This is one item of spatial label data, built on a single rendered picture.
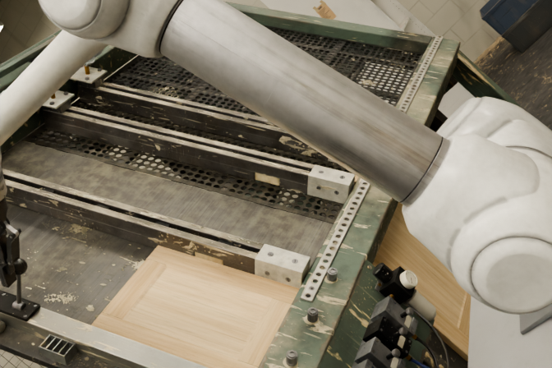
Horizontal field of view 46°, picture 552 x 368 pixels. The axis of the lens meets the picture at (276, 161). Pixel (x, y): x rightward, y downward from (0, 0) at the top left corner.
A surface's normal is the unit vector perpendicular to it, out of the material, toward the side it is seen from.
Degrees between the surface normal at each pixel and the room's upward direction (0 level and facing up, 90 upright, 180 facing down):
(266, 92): 88
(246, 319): 55
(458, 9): 90
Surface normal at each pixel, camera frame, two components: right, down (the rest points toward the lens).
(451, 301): 0.54, -0.54
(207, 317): 0.01, -0.82
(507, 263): -0.14, 0.50
